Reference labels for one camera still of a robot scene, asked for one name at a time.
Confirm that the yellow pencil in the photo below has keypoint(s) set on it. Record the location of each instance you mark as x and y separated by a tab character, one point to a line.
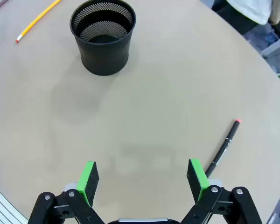
28	30

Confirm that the black mesh pen holder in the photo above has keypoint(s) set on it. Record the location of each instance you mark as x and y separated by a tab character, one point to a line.
102	60

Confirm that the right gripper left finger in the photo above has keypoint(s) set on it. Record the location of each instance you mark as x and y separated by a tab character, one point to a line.
85	186

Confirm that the black pen with red end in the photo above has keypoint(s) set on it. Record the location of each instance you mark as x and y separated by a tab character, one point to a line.
224	148

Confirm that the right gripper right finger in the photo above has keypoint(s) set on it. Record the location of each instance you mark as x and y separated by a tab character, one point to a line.
200	184

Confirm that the grey metal bar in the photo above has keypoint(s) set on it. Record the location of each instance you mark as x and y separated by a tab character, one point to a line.
276	45

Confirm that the white slatted panel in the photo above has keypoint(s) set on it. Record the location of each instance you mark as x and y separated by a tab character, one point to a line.
4	207

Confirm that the maroon pencil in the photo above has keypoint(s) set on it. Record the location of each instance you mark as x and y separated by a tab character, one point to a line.
0	5

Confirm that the person's left forearm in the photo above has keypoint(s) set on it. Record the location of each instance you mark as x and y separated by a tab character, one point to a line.
278	11

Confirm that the person in white t-shirt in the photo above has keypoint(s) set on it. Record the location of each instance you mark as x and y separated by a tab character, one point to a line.
247	9

